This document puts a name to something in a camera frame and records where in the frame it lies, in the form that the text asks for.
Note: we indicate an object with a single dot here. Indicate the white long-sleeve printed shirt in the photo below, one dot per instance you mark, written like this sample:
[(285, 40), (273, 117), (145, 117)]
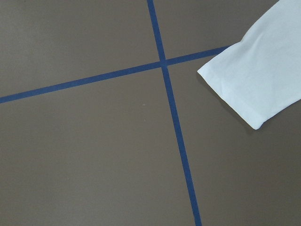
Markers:
[(261, 75)]

